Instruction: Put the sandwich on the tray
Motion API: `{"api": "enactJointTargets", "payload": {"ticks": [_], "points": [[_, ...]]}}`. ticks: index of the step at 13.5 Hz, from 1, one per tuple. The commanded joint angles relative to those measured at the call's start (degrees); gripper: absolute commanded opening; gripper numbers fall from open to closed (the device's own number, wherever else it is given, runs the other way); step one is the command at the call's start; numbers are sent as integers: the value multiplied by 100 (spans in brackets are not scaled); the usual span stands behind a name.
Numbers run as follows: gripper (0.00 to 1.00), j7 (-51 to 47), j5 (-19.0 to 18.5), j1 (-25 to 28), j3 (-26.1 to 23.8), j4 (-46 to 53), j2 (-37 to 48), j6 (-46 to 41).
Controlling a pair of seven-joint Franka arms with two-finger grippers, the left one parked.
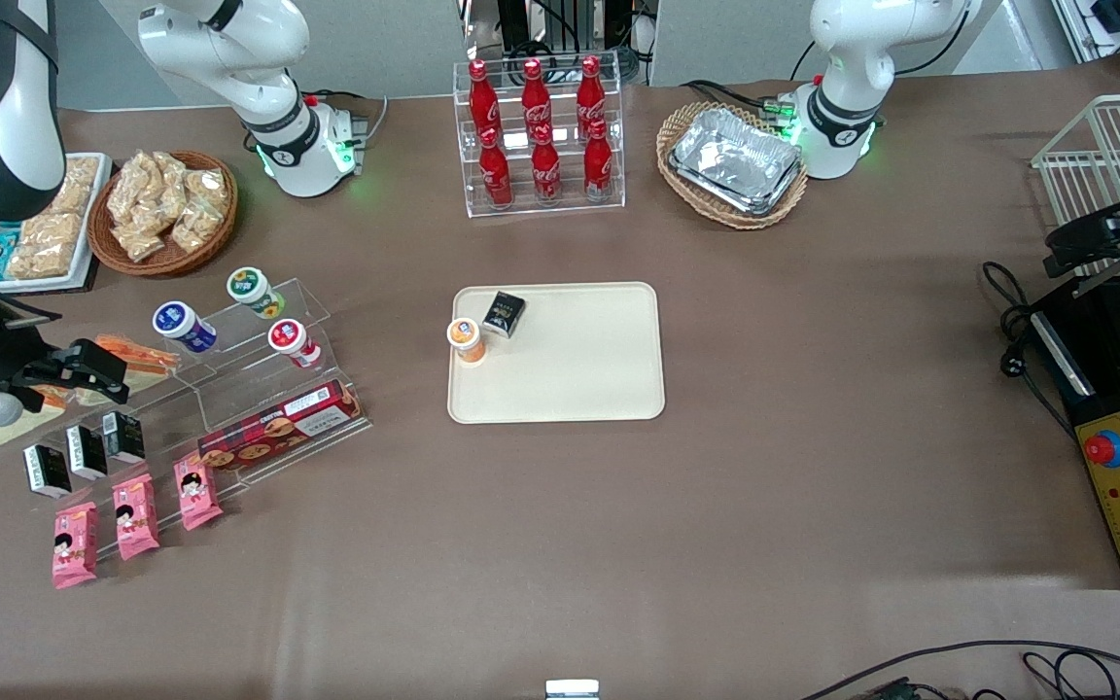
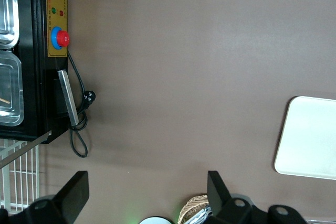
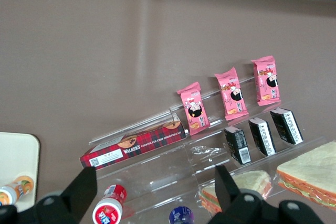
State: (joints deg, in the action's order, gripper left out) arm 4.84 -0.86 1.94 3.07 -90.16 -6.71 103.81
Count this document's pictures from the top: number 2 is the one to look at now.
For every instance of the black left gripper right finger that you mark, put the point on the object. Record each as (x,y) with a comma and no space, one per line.
(223,203)

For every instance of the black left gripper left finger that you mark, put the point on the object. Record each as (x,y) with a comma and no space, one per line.
(69,197)

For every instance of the beige plastic tray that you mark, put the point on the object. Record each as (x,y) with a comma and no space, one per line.
(309,137)

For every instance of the oval light wicker basket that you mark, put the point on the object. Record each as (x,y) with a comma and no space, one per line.
(191,204)

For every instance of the small wooden stick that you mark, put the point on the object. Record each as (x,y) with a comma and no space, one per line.
(4,100)

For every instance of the black sealing machine yellow panel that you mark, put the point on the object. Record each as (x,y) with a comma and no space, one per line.
(34,82)

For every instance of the steel rectangular food container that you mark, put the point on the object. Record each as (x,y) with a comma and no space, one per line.
(8,11)
(11,85)

